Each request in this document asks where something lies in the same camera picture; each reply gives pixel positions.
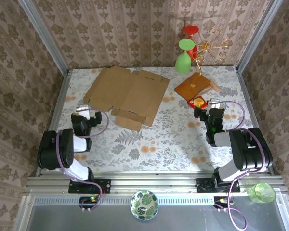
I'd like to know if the green wine glass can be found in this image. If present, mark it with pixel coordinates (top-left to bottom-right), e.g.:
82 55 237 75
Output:
175 38 196 74

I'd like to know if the aluminium front rail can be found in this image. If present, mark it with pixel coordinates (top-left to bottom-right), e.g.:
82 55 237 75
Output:
24 175 286 195

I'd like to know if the aluminium frame post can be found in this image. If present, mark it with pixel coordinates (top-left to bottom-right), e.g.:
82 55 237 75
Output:
17 0 70 73
236 0 284 73

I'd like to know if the green leaf pattern bowl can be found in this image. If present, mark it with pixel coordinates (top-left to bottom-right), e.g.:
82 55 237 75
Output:
130 189 159 221

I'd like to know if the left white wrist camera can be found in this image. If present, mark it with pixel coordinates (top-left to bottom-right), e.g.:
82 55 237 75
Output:
76 104 91 120

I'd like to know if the red wine glass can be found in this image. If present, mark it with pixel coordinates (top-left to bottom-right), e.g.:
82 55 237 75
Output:
183 25 200 61

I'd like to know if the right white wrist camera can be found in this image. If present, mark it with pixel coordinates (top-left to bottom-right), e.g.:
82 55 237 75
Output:
206 98 221 110

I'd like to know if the gold wire glass rack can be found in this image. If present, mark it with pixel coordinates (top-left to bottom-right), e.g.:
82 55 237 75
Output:
174 28 233 102

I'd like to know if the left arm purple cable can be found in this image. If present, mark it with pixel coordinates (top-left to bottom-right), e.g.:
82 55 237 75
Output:
55 108 109 212

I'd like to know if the green transparent plastic cup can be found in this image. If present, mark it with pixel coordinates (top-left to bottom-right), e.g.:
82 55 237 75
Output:
247 182 276 205

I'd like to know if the floral table mat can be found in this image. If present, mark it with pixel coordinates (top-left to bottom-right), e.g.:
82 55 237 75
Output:
47 66 267 173

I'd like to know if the right black connector box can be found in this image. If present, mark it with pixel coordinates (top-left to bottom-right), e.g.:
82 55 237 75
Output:
213 196 232 209

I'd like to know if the perforated metal cable duct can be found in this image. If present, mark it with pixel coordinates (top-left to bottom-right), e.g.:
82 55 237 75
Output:
32 195 284 205

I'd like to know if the left black connector box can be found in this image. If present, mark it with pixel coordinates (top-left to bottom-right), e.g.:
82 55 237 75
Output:
79 196 99 209

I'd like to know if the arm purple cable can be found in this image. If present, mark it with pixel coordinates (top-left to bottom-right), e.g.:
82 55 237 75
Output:
210 101 268 231
55 108 109 212

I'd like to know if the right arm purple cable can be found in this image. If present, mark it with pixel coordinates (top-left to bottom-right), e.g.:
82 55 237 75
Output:
210 101 268 231

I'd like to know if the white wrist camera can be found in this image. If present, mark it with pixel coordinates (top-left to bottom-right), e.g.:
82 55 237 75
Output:
206 98 221 110
76 104 91 120

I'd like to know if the brown cardboard paper box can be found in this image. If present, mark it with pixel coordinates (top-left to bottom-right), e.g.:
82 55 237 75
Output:
83 66 171 132

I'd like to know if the black connector box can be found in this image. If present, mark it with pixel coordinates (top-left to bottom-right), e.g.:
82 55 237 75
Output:
79 196 99 209
213 196 232 209

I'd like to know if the red snack packet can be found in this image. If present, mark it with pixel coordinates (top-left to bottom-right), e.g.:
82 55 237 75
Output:
187 95 208 110

